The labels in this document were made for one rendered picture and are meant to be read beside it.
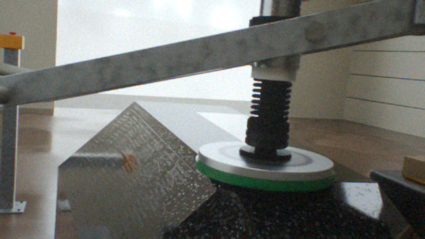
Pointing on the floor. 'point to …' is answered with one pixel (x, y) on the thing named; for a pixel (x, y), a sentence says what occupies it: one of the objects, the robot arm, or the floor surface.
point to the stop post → (10, 133)
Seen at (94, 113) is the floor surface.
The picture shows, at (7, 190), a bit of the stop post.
